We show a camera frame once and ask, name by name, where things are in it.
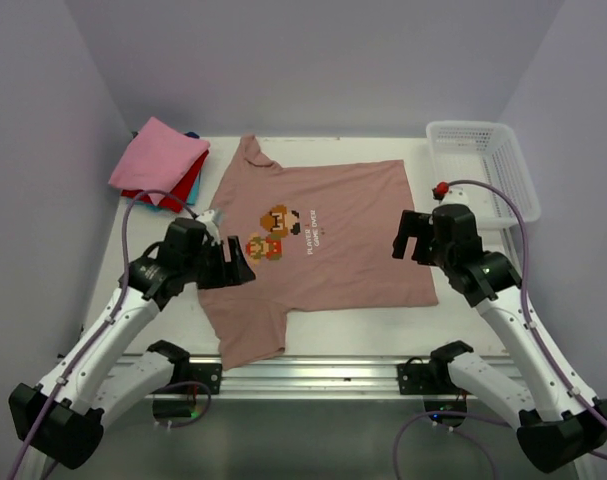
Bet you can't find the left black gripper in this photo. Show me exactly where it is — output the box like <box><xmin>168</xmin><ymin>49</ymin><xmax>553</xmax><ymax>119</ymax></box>
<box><xmin>182</xmin><ymin>234</ymin><xmax>254</xmax><ymax>288</ymax></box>

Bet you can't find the dusty pink printed t shirt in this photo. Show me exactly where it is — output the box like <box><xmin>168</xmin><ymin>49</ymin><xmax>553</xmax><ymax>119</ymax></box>
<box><xmin>198</xmin><ymin>136</ymin><xmax>437</xmax><ymax>369</ymax></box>

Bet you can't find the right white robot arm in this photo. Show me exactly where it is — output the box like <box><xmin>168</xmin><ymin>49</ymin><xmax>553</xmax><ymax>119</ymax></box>
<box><xmin>392</xmin><ymin>204</ymin><xmax>607</xmax><ymax>473</ymax></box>

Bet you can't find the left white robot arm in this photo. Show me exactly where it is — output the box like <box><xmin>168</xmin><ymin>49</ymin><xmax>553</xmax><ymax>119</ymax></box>
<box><xmin>9</xmin><ymin>210</ymin><xmax>255</xmax><ymax>478</ymax></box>

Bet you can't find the folded teal t shirt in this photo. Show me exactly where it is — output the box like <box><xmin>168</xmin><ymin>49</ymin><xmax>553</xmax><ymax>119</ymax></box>
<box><xmin>138</xmin><ymin>150</ymin><xmax>209</xmax><ymax>213</ymax></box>

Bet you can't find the folded red t shirt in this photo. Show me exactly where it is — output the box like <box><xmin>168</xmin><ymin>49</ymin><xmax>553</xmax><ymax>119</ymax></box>
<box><xmin>114</xmin><ymin>144</ymin><xmax>209</xmax><ymax>213</ymax></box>

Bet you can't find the white plastic basket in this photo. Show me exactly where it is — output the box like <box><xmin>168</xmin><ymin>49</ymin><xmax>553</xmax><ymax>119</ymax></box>
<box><xmin>426</xmin><ymin>121</ymin><xmax>541</xmax><ymax>223</ymax></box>

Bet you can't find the folded pink t shirt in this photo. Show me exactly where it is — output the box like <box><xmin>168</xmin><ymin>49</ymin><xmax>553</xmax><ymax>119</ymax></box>
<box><xmin>109</xmin><ymin>117</ymin><xmax>210</xmax><ymax>212</ymax></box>

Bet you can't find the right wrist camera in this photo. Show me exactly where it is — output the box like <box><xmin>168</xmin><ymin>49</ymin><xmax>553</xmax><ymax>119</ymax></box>
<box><xmin>432</xmin><ymin>182</ymin><xmax>469</xmax><ymax>206</ymax></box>

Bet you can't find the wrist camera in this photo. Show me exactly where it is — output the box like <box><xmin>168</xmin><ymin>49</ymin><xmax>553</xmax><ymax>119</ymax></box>
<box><xmin>195</xmin><ymin>209</ymin><xmax>222</xmax><ymax>245</ymax></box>
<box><xmin>432</xmin><ymin>182</ymin><xmax>469</xmax><ymax>206</ymax></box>

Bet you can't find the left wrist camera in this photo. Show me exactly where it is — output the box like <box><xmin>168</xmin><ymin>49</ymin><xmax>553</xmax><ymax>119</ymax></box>
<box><xmin>195</xmin><ymin>209</ymin><xmax>222</xmax><ymax>245</ymax></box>

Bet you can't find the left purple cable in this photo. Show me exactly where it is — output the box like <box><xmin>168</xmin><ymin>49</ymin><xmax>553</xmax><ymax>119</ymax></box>
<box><xmin>5</xmin><ymin>189</ymin><xmax>204</xmax><ymax>480</ymax></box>

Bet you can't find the purple cable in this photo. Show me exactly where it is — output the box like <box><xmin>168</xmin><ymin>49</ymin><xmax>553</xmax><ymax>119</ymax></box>
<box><xmin>5</xmin><ymin>189</ymin><xmax>204</xmax><ymax>480</ymax></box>
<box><xmin>392</xmin><ymin>179</ymin><xmax>607</xmax><ymax>480</ymax></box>

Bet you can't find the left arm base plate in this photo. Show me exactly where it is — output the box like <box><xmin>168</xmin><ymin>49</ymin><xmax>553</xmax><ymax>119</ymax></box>
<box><xmin>156</xmin><ymin>362</ymin><xmax>222</xmax><ymax>396</ymax></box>

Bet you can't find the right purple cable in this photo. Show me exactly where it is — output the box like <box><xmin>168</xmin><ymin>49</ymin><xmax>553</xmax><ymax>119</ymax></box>
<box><xmin>392</xmin><ymin>179</ymin><xmax>607</xmax><ymax>480</ymax></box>

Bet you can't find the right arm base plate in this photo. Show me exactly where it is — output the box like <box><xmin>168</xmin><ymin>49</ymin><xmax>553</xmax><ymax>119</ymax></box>
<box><xmin>396</xmin><ymin>357</ymin><xmax>461</xmax><ymax>396</ymax></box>

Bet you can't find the aluminium mounting rail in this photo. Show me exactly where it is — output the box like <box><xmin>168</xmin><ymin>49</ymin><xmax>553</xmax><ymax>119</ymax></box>
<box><xmin>117</xmin><ymin>354</ymin><xmax>484</xmax><ymax>400</ymax></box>

